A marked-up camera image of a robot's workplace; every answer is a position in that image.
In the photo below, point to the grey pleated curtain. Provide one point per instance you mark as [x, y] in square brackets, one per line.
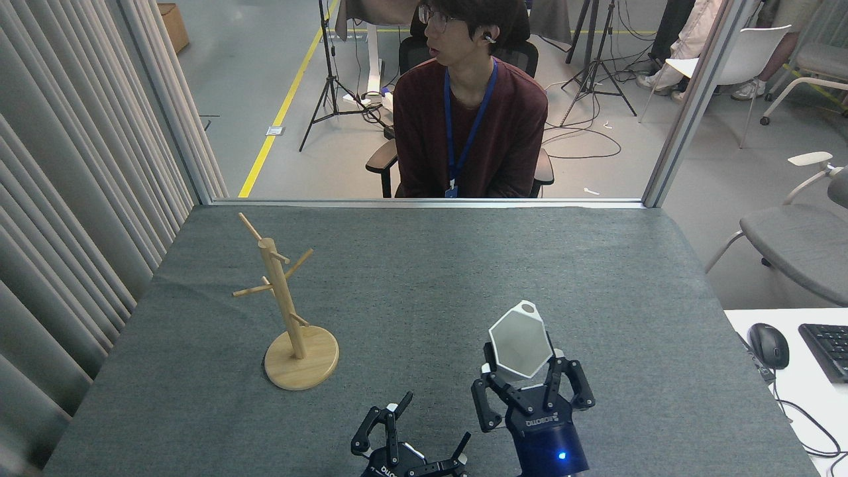
[66, 165]

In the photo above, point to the black glasses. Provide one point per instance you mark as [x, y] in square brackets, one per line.
[430, 16]

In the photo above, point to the white desk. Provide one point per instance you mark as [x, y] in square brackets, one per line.
[808, 411]

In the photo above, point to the grey chair with white frame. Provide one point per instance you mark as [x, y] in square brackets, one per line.
[795, 245]
[821, 59]

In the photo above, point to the white plastic chair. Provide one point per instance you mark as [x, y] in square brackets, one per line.
[755, 56]

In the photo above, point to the silver frame post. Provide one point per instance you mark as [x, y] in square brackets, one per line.
[165, 99]
[692, 99]

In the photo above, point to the white standing desk frame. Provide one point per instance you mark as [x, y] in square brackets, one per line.
[373, 59]

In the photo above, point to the wooden cup rack stand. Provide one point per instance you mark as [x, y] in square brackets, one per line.
[301, 364]

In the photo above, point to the background person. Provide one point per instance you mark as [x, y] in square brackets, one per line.
[702, 26]
[795, 13]

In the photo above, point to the black office chair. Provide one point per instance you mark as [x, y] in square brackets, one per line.
[383, 159]

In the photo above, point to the silver frame rail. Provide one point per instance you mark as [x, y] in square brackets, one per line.
[331, 203]

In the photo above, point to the black tripod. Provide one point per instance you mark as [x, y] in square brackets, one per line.
[598, 66]
[327, 66]

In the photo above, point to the black computer mouse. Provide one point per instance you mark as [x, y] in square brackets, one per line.
[770, 346]

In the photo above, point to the white hexagonal cup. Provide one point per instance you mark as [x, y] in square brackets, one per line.
[520, 341]

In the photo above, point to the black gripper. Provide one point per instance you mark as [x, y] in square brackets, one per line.
[397, 464]
[546, 444]

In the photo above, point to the black keyboard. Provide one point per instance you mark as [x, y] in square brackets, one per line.
[829, 348]

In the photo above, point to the cardboard box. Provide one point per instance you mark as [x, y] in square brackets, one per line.
[172, 26]

